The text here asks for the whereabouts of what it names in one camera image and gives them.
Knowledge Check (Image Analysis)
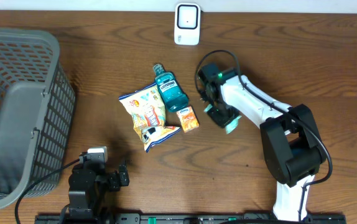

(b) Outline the teal wet wipes pack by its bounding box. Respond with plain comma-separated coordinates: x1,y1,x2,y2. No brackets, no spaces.
203,104,242,135

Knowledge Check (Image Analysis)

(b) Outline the orange tissue pack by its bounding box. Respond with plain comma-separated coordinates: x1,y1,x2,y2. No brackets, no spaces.
176,106,200,133

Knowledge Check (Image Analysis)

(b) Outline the teal mouthwash bottle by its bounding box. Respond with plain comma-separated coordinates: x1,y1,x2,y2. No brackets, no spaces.
152,63,189,112

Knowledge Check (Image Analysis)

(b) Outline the yellow chips bag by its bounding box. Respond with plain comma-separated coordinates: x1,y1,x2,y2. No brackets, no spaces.
119,83,181,152

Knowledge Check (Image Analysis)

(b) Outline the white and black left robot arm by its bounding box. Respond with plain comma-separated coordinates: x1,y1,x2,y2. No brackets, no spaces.
58,152,129,223

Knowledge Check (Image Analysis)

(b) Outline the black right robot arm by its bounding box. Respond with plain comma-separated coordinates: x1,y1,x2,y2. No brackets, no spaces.
195,63,327,221

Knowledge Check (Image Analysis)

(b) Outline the white barcode scanner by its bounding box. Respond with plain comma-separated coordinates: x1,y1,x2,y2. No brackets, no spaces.
174,2,201,45

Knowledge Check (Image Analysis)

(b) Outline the grey plastic shopping basket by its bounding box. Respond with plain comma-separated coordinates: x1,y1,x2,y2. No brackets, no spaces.
0,28,76,209

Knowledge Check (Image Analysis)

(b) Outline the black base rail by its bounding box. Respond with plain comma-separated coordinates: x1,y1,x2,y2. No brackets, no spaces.
34,213,347,224

